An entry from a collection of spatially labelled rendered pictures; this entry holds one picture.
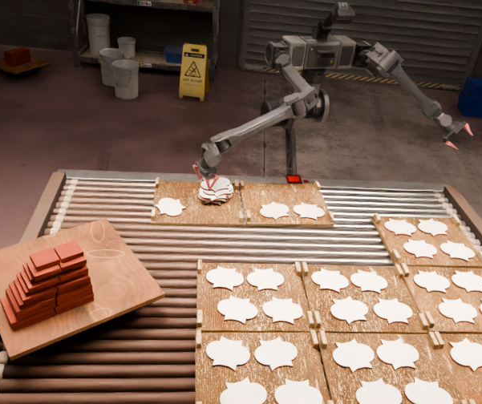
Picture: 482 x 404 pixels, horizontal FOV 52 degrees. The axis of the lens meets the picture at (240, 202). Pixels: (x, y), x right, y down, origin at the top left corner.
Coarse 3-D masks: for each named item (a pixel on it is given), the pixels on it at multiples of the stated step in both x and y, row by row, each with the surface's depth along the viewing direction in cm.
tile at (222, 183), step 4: (204, 180) 236; (212, 180) 237; (220, 180) 237; (224, 180) 237; (228, 180) 238; (200, 184) 233; (204, 184) 233; (216, 184) 234; (220, 184) 234; (224, 184) 234; (228, 184) 235; (204, 188) 231; (208, 188) 230; (212, 188) 231; (216, 188) 231; (220, 188) 231; (224, 188) 232; (228, 188) 233
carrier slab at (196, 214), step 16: (160, 192) 236; (176, 192) 238; (192, 192) 239; (192, 208) 228; (208, 208) 229; (224, 208) 230; (240, 208) 231; (160, 224) 217; (176, 224) 218; (192, 224) 219; (208, 224) 219; (224, 224) 220; (240, 224) 221
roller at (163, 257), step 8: (136, 256) 200; (144, 256) 200; (152, 256) 200; (160, 256) 201; (168, 256) 201; (176, 256) 202; (184, 256) 202; (192, 256) 202; (200, 256) 203; (208, 256) 203; (216, 256) 203; (224, 256) 204; (232, 256) 204; (240, 256) 205; (248, 256) 205; (256, 256) 206; (264, 256) 206; (272, 256) 207; (312, 264) 207; (320, 264) 207; (328, 264) 208; (336, 264) 208; (344, 264) 208; (352, 264) 209; (360, 264) 209; (368, 264) 209; (376, 264) 210; (384, 264) 210; (392, 264) 210
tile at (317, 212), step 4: (304, 204) 236; (308, 204) 237; (316, 204) 237; (296, 208) 233; (300, 208) 233; (304, 208) 234; (308, 208) 234; (312, 208) 234; (316, 208) 234; (320, 208) 235; (296, 212) 230; (300, 212) 230; (304, 212) 231; (308, 212) 231; (312, 212) 231; (316, 212) 232; (320, 212) 232; (324, 212) 232; (304, 216) 228; (308, 216) 228; (312, 216) 229; (316, 216) 229; (320, 216) 230; (316, 220) 228
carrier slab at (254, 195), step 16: (256, 192) 244; (272, 192) 245; (288, 192) 246; (304, 192) 247; (320, 192) 249; (256, 208) 232; (256, 224) 222; (272, 224) 223; (288, 224) 224; (304, 224) 225; (320, 224) 226
